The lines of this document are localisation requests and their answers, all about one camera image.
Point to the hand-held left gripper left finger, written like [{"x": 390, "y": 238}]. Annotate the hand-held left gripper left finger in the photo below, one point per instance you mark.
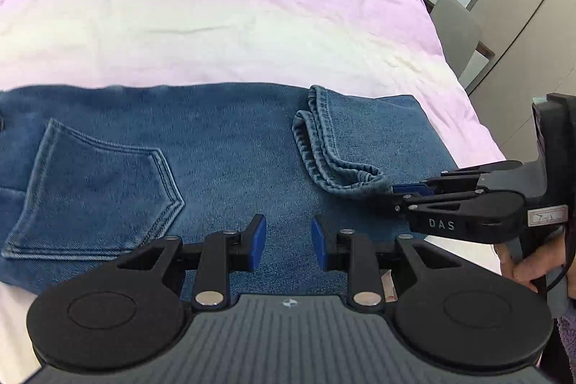
[{"x": 258, "y": 241}]

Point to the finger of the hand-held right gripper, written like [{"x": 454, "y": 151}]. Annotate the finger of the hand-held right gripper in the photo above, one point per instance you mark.
[
  {"x": 468, "y": 176},
  {"x": 443, "y": 201}
]

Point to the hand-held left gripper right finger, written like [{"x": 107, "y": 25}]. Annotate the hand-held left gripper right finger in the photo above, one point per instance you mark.
[{"x": 319, "y": 241}]

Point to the blue denim pants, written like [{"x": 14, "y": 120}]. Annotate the blue denim pants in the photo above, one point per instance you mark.
[{"x": 225, "y": 150}]

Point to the person's right hand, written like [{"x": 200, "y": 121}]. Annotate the person's right hand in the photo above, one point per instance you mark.
[{"x": 531, "y": 269}]

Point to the grey bedside table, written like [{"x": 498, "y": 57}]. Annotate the grey bedside table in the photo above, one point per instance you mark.
[{"x": 478, "y": 71}]

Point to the grey chair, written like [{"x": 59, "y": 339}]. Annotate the grey chair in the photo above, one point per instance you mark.
[{"x": 456, "y": 31}]

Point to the purple cloth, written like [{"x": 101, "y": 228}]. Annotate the purple cloth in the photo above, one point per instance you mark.
[{"x": 566, "y": 343}]

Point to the beige wardrobe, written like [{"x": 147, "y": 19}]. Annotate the beige wardrobe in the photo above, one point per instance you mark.
[{"x": 526, "y": 6}]

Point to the pink and white blanket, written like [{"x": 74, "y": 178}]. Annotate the pink and white blanket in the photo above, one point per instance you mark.
[{"x": 216, "y": 19}]

